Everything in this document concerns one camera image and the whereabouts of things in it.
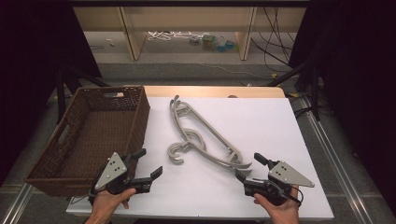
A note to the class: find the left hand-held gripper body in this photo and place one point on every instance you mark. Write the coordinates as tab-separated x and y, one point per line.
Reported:
111	172

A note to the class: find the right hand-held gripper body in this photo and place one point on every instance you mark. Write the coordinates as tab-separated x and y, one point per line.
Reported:
288	175

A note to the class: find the brown wicker basket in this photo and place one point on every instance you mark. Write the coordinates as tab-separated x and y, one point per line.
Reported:
138	130

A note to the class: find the grey plastic clothes hanger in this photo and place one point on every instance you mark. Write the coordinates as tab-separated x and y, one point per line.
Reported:
218	162
172	109
170	152

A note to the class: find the person's left hand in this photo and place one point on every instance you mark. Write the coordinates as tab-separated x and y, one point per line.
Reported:
106	205

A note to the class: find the person's right hand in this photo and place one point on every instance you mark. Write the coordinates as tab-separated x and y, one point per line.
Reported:
285	212

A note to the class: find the white table cover sheet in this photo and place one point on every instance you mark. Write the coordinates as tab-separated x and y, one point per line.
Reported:
249	124

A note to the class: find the small yellow object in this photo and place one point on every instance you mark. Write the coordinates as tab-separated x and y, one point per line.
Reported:
274	75

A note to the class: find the light wooden shelf unit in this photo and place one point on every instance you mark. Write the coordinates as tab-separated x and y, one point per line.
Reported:
130	40

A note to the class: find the small white object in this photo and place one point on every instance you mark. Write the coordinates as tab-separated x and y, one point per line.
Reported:
110	42

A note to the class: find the blue plastic toy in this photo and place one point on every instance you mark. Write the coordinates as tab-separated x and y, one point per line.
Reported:
224	45

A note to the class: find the small grey toy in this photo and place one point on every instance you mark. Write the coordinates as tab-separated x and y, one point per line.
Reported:
194	39

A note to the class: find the green and orange toy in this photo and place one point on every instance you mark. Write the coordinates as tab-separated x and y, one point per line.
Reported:
208	42

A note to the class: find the black curtain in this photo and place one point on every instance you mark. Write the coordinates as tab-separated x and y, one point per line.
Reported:
31	62
358	62

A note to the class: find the metal floor rail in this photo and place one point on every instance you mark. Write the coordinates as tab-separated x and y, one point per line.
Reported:
339	174
17	205

